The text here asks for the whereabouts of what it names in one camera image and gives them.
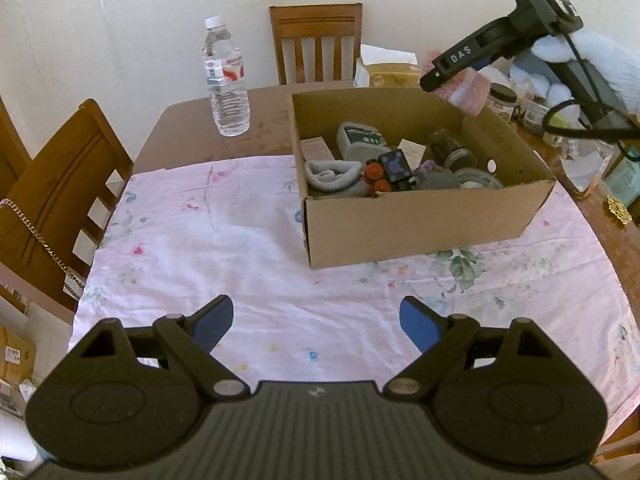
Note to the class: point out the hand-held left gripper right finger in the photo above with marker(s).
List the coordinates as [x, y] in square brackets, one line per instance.
[420, 324]

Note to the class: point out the person's right hand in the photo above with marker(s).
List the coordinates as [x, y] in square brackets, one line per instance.
[610, 65]

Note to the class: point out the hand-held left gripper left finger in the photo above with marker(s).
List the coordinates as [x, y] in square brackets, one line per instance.
[212, 322]

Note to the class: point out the pink floral tablecloth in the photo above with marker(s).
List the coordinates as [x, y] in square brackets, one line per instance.
[225, 240]

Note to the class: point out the teal paper packet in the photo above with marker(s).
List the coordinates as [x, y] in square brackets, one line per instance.
[625, 172]

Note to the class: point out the clear tape roll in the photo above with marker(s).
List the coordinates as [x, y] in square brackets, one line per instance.
[470, 176]

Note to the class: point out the clear plastic water bottle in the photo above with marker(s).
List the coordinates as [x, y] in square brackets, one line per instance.
[227, 95]

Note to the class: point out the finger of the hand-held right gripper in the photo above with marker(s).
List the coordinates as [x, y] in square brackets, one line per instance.
[431, 81]
[481, 65]

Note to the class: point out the gold ornament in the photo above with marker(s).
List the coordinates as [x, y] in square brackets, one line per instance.
[618, 209]

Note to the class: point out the brown wooden desktop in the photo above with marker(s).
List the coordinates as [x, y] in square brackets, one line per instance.
[260, 125]

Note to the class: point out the white sock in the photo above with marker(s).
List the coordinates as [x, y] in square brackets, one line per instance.
[332, 177]

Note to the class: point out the small toy vehicle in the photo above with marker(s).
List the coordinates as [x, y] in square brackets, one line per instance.
[374, 176]

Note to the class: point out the brown cardboard box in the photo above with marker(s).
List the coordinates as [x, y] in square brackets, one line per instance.
[400, 230]

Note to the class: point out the small glass jar black lid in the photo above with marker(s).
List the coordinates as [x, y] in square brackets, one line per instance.
[501, 102]

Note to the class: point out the brown cardboard carton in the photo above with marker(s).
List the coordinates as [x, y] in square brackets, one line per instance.
[15, 355]

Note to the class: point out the yellow tissue box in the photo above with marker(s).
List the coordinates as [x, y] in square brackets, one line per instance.
[392, 72]

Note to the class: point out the white bottle green label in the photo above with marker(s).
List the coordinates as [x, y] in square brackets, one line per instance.
[360, 140]

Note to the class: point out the small beige box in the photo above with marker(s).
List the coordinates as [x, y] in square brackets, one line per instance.
[412, 150]

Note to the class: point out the pink rectangular box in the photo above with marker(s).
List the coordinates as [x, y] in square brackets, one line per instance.
[315, 149]

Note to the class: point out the black cube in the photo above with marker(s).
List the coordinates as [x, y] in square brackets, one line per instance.
[395, 166]

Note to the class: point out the pink towel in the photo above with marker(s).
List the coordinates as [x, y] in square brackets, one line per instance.
[465, 92]

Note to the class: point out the wooden slatted chair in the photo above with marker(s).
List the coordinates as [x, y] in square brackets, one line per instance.
[320, 22]

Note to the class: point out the group of small bottles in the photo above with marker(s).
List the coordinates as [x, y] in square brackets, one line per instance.
[537, 115]

